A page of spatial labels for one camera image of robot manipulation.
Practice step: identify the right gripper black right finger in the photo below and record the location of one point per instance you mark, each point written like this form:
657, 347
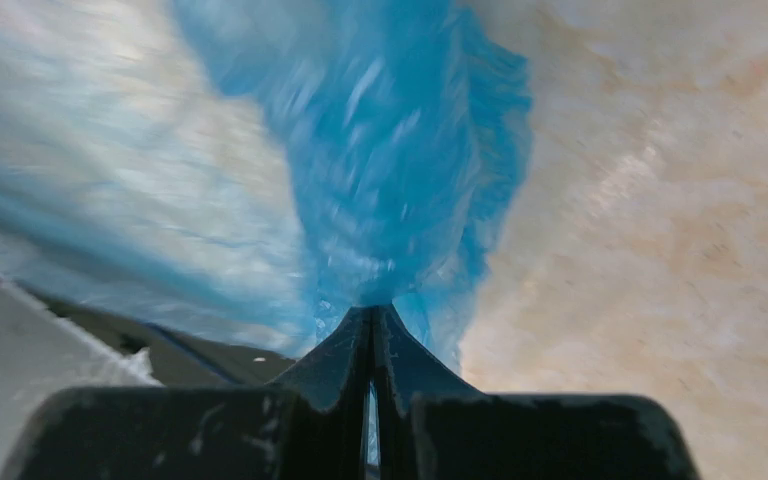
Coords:
434, 425

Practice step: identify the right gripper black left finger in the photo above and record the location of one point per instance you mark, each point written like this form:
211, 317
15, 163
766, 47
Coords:
307, 423

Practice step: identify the blue plastic trash bag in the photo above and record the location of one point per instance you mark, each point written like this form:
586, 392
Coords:
247, 171

